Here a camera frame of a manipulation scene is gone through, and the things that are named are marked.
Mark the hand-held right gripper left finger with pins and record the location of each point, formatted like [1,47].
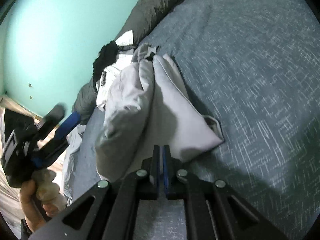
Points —
[157,170]

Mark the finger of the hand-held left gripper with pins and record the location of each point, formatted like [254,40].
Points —
[70,125]
[53,116]

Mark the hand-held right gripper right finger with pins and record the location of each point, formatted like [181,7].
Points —
[165,170]

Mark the grey jacket with black trim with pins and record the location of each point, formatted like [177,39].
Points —
[162,105]

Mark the person's left hand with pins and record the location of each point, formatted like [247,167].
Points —
[27,205]

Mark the light grey blanket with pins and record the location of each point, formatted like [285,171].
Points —
[72,155]

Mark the pink curtain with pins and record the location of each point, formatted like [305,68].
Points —
[10,205]

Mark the white t-shirt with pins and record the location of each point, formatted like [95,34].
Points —
[110,80]

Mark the black striped garment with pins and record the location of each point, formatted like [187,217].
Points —
[105,55]

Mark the white grey garment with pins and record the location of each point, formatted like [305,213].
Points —
[127,38]

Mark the grey sweatshirt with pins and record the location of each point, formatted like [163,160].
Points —
[143,51]

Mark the bed with blue cover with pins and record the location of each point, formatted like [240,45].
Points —
[250,80]

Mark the dark grey duvet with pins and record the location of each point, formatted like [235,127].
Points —
[155,0]

